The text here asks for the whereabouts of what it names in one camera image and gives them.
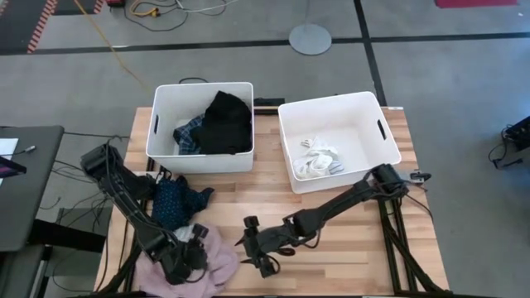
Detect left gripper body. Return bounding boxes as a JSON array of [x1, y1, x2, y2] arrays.
[[165, 223, 210, 286]]

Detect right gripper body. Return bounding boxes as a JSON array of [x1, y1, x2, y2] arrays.
[[243, 217, 297, 279]]

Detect pink garment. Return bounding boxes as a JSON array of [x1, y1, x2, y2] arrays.
[[132, 223, 240, 298]]

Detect navy dotted garment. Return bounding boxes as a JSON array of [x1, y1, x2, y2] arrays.
[[151, 175, 215, 232]]

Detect white garment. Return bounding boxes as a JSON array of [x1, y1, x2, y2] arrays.
[[292, 136, 340, 180]]

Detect blue plaid shirt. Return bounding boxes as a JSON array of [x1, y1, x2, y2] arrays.
[[172, 114, 206, 156]]

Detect black garment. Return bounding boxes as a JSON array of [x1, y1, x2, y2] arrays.
[[190, 90, 253, 156]]

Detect white plastic bin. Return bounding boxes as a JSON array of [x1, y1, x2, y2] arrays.
[[277, 90, 402, 195], [145, 81, 255, 175]]

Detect black power box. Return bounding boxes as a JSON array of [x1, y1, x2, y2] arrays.
[[253, 98, 286, 108]]

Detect grey clamp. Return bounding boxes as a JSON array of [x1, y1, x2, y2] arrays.
[[407, 169, 432, 183]]

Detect black desk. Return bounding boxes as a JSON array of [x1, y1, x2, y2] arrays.
[[0, 126, 65, 253]]

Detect dark tablet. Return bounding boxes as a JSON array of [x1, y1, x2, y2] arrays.
[[0, 156, 27, 179]]

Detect grey round lamp base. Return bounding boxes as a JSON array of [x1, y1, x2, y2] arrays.
[[288, 0, 332, 56]]

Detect white paper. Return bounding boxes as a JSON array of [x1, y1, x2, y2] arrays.
[[0, 138, 20, 161]]

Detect hazard striped floor mat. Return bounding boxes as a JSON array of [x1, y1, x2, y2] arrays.
[[0, 0, 104, 55]]

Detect red floor mat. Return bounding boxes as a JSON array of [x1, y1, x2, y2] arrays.
[[434, 0, 519, 8]]

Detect black cables under desk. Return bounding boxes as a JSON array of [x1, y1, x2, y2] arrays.
[[39, 131, 130, 293]]

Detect black table frame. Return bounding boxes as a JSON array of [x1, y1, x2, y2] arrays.
[[94, 97, 452, 298]]

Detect grey plug cable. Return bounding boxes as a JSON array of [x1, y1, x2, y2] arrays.
[[3, 145, 36, 158]]

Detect yellow cable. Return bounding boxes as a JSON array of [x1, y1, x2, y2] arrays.
[[72, 0, 155, 94]]

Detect black floor cables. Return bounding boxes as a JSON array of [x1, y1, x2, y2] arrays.
[[123, 0, 229, 33]]

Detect black device with cables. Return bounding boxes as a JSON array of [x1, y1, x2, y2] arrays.
[[487, 115, 530, 170]]

